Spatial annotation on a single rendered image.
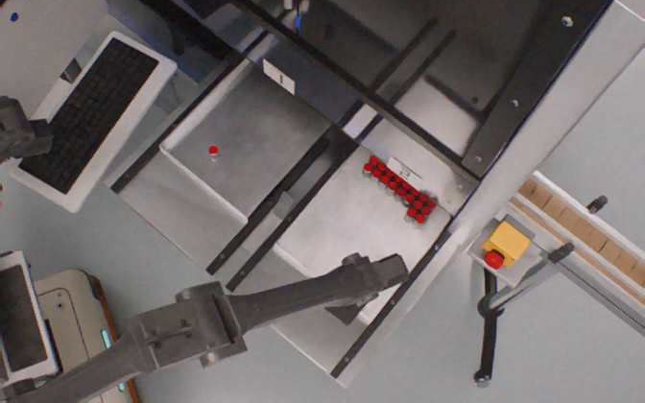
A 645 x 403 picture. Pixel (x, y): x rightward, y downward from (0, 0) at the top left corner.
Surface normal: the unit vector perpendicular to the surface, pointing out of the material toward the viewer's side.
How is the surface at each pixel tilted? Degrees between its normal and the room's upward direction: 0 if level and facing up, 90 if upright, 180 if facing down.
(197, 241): 0
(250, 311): 44
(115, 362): 39
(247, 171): 0
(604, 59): 90
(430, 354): 0
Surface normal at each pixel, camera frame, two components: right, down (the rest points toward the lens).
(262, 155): 0.04, -0.32
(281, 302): 0.67, -0.46
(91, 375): -0.52, 0.01
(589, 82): -0.63, 0.73
